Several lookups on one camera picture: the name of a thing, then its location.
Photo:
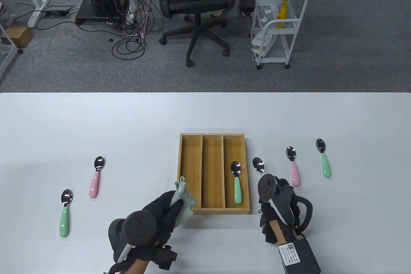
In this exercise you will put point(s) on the black hand controller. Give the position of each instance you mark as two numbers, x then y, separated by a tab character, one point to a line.
139	227
266	187

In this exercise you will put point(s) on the person's right forearm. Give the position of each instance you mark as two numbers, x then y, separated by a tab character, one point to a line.
281	234

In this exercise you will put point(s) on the white printed bag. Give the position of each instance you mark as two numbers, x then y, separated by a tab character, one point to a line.
261	42

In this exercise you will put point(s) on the person's left hand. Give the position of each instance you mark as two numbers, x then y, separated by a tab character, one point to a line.
163	209

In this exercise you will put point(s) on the green fish scale cleaning cloth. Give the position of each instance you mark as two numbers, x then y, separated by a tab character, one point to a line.
184	214

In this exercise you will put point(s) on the black computer stand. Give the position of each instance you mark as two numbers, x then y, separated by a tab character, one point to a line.
96	19

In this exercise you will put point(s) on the black floor socket box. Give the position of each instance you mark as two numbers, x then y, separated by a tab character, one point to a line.
57	11

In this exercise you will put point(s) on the small white items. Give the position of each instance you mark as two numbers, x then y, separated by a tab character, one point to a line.
266	15

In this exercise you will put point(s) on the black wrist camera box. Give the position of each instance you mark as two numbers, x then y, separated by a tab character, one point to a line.
301	254
167	256

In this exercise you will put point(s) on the white metal trolley cart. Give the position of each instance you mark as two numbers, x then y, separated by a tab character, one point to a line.
273	59

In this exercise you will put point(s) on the white metal rack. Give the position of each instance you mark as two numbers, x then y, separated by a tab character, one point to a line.
6	50

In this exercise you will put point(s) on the yellow bottle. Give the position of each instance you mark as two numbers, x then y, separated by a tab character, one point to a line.
282	13

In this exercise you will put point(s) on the brown cardboard box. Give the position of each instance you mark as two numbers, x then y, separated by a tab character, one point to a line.
17	36

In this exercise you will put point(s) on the person's left forearm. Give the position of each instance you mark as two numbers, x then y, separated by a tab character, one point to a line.
138	267

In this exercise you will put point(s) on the person's right hand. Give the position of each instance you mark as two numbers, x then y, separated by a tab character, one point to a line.
293	203

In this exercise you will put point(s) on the wooden three-compartment tray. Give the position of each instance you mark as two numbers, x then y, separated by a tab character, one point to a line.
212	171

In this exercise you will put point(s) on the black mesh office chair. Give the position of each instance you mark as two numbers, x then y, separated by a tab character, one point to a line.
196	33

